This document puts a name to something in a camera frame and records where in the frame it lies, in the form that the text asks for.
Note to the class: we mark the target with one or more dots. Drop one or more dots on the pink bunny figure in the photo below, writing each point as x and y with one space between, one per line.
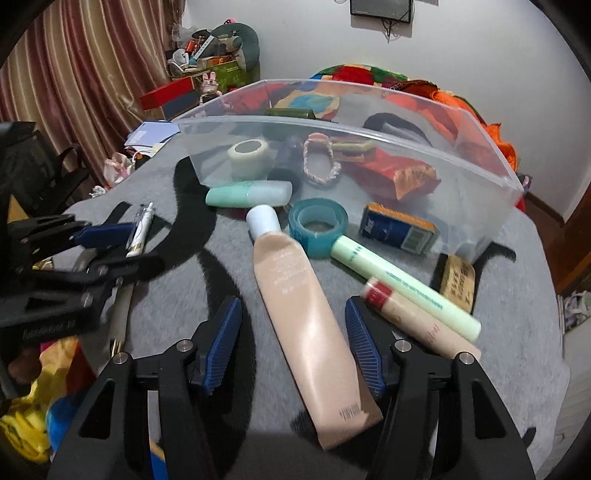
211 85

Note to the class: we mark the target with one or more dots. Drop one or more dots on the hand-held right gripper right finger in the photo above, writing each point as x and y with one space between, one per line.
364 350

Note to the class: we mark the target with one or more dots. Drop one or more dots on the orange jacket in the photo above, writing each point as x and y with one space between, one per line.
443 94

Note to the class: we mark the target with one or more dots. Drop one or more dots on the small wall monitor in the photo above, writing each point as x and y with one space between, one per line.
381 9

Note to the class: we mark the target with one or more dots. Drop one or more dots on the mint green small bottle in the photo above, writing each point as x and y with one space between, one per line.
240 194

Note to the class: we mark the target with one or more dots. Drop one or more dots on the small blue box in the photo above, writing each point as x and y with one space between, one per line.
392 228

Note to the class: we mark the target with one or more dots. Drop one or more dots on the red foil packet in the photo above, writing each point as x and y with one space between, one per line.
383 175

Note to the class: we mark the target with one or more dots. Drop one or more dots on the long red box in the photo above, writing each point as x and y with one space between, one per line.
166 94

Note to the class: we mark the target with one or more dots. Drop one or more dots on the beige cosmetic tube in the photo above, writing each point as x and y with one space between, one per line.
304 323

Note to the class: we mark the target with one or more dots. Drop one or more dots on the tan eraser block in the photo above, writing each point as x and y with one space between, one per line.
457 281

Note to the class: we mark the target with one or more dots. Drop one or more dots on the grey green neck pillow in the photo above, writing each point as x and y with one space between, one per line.
249 46

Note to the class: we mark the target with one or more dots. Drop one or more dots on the long mint green tube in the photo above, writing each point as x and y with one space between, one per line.
406 281

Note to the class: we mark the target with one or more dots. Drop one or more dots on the striped brown curtain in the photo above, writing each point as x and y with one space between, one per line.
69 69

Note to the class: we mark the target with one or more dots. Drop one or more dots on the person's left hand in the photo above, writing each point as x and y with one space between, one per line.
25 364

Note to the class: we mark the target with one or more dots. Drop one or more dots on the white tape roll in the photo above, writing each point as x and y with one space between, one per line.
244 166

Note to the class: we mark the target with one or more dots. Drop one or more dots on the green glass bottle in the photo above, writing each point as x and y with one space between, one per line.
288 113

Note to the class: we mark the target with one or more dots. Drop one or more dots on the teal tape roll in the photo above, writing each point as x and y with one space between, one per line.
304 235

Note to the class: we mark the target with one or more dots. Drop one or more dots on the black chair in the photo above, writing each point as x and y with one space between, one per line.
69 166

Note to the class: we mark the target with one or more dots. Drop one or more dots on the green box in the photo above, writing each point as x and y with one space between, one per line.
231 74

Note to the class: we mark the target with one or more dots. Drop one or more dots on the dark blue box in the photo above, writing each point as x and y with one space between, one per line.
180 106

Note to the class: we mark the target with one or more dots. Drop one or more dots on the clear plastic storage box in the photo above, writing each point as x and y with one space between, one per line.
461 152

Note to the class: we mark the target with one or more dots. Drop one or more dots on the green dotted cube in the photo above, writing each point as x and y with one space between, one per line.
353 146

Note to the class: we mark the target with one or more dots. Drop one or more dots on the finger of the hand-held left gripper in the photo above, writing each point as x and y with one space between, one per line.
134 268
106 236

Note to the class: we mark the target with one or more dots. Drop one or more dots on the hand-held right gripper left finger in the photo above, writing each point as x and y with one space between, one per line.
221 346

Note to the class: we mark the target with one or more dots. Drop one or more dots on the beige tube with red band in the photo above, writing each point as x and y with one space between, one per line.
425 327

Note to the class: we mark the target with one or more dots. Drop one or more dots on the light blue notebook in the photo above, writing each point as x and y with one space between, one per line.
147 136

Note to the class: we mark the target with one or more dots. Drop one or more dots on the white pen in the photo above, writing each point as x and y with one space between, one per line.
138 235

